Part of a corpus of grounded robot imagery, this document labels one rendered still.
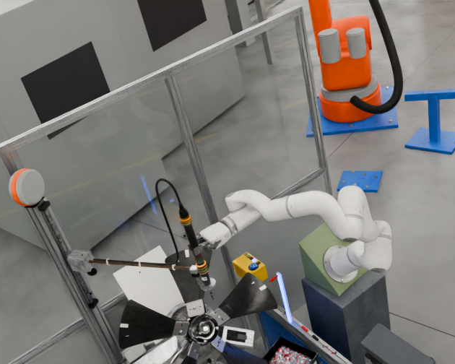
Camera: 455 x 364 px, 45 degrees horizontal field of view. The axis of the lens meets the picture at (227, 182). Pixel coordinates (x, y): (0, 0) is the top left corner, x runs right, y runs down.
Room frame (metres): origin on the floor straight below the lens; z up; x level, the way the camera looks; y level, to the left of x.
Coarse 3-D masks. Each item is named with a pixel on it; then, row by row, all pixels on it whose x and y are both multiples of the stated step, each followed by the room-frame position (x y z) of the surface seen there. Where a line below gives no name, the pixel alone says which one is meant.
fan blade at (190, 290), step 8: (168, 256) 2.01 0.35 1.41; (184, 256) 1.98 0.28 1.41; (192, 256) 1.96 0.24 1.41; (208, 256) 1.94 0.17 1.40; (176, 264) 1.97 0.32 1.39; (184, 264) 1.95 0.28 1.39; (192, 264) 1.94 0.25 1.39; (208, 264) 1.91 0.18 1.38; (176, 272) 1.95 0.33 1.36; (184, 272) 1.93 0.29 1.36; (176, 280) 1.93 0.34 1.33; (184, 280) 1.91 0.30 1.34; (192, 280) 1.89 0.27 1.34; (184, 288) 1.89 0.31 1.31; (192, 288) 1.86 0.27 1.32; (200, 288) 1.85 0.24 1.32; (184, 296) 1.87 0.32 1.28; (192, 296) 1.84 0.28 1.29; (200, 296) 1.82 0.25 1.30
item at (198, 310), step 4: (196, 300) 1.82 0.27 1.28; (200, 300) 1.81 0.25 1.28; (188, 304) 1.84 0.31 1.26; (192, 304) 1.83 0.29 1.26; (196, 304) 1.81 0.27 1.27; (200, 304) 1.80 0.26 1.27; (188, 308) 1.83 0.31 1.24; (196, 308) 1.80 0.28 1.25; (200, 308) 1.79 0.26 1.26; (188, 312) 1.81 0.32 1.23; (192, 312) 1.80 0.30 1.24; (196, 312) 1.79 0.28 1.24; (200, 312) 1.78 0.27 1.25; (192, 316) 1.79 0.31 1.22
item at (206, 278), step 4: (180, 204) 1.78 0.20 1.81; (180, 208) 1.78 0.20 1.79; (184, 208) 1.79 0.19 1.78; (180, 212) 1.78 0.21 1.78; (184, 212) 1.78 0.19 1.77; (180, 216) 1.78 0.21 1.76; (184, 216) 1.77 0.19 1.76; (208, 272) 1.79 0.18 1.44; (204, 276) 1.77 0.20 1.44; (208, 276) 1.78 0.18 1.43; (204, 280) 1.77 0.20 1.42; (208, 280) 1.78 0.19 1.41; (204, 284) 1.78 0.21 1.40; (208, 284) 1.77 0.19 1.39
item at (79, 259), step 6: (72, 252) 2.12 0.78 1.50; (78, 252) 2.10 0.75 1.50; (84, 252) 2.09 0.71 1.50; (90, 252) 2.09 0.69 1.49; (66, 258) 2.09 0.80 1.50; (72, 258) 2.07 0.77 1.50; (78, 258) 2.06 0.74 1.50; (84, 258) 2.05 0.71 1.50; (90, 258) 2.07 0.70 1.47; (72, 264) 2.06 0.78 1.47; (78, 264) 2.05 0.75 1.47; (84, 264) 2.03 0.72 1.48; (90, 264) 2.06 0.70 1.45; (72, 270) 2.07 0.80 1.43; (78, 270) 2.06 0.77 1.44; (84, 270) 2.04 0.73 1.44
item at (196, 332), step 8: (192, 320) 1.76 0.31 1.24; (200, 320) 1.73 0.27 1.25; (208, 320) 1.73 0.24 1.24; (192, 328) 1.70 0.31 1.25; (200, 328) 1.71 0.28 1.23; (208, 328) 1.71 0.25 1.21; (216, 328) 1.71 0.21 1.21; (184, 336) 1.75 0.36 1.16; (192, 336) 1.69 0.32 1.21; (200, 336) 1.68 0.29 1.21; (208, 336) 1.68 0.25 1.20; (216, 336) 1.68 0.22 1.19; (200, 344) 1.73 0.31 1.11
